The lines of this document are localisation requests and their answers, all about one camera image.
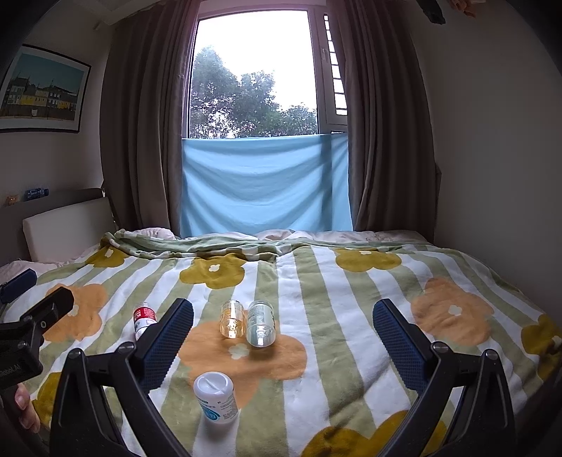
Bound white cushion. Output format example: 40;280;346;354
22;196;120;263

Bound window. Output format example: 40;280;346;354
186;8;351;140

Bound red label bottle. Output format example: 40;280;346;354
133;302;159;342

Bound brown curtain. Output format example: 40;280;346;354
341;0;443;233
102;0;199;237

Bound floral striped blanket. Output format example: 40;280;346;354
0;230;562;457

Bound white plastic bottle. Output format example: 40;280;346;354
192;371;240;425

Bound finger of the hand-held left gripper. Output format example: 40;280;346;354
0;268;38;305
19;285;76;349

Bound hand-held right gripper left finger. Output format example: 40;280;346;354
50;298;195;457

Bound framed town picture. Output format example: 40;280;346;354
0;43;92;134

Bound person's left hand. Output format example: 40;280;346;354
13;381;41;434

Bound grey bed headboard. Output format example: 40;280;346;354
0;187;120;270

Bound light blue cloth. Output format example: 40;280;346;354
179;133;354;238

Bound dark wall object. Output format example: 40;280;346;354
416;0;447;25

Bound clear plastic bottle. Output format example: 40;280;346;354
244;300;277;349

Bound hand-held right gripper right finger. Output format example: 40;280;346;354
372;298;517;457

